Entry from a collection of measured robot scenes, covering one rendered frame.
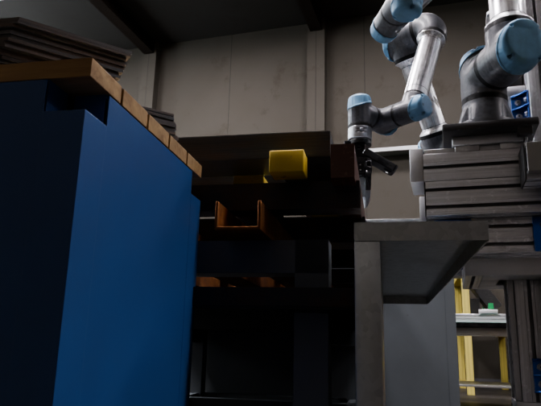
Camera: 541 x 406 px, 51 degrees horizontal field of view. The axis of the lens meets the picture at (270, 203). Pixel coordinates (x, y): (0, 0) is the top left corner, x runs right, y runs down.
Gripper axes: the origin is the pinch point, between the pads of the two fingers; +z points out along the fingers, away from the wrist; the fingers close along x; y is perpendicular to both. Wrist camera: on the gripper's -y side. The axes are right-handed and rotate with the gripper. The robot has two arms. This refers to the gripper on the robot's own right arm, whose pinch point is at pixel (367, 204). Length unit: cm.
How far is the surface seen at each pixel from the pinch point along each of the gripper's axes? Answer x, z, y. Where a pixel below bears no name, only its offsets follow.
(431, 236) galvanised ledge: 85, 26, 3
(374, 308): 83, 37, 12
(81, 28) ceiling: -757, -508, 398
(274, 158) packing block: 78, 12, 27
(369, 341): 83, 42, 13
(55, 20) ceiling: -731, -508, 436
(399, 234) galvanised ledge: 84, 26, 8
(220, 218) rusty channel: 75, 22, 37
